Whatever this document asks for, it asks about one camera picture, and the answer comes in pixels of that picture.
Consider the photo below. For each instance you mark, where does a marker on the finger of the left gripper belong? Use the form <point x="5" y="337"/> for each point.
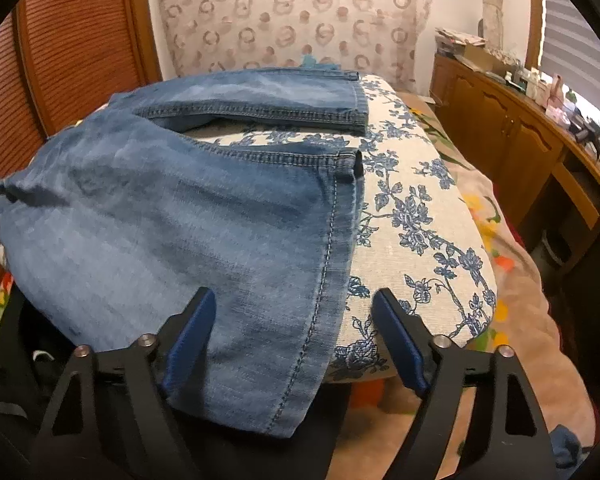
<point x="0" y="194"/>

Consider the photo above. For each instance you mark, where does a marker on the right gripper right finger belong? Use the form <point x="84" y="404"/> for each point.
<point x="507" y="437"/>

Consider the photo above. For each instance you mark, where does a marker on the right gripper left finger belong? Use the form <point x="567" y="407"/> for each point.
<point x="110" y="416"/>

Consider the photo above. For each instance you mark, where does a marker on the blue denim jeans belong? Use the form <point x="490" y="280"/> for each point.
<point x="126" y="215"/>

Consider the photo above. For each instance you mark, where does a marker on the brown louvred wardrobe door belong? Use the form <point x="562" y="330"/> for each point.
<point x="76" y="53"/>
<point x="21" y="134"/>

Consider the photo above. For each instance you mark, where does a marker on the colourful floral bed blanket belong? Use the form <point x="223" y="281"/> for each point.
<point x="380" y="413"/>

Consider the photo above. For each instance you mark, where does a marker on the blue floral white cushion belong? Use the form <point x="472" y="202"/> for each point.
<point x="414" y="234"/>

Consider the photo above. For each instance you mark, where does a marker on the brown wooden sideboard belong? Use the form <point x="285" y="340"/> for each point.
<point x="545" y="182"/>

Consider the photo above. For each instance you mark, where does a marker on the small blue roofed house box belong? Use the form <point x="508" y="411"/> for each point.
<point x="310" y="62"/>

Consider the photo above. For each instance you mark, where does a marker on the pile of papers on sideboard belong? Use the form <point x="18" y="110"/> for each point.
<point x="450" y="42"/>

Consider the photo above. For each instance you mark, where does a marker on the striped window blind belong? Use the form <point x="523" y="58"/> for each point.
<point x="571" y="49"/>

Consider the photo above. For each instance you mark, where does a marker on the patterned lace curtain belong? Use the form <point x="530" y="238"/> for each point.
<point x="371" y="36"/>

